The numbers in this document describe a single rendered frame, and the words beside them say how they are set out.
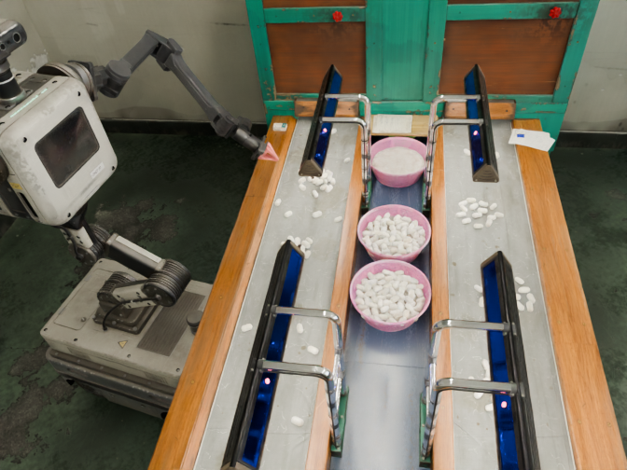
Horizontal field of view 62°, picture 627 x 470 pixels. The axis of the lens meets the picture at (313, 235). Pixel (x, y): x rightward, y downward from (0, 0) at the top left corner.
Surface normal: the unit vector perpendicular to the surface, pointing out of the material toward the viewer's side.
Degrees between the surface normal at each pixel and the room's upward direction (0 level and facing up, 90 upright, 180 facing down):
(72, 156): 90
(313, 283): 0
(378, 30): 90
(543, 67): 90
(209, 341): 0
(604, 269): 0
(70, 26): 90
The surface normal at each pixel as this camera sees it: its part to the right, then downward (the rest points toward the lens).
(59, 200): 0.94, 0.19
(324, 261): -0.08, -0.69
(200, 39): -0.17, 0.72
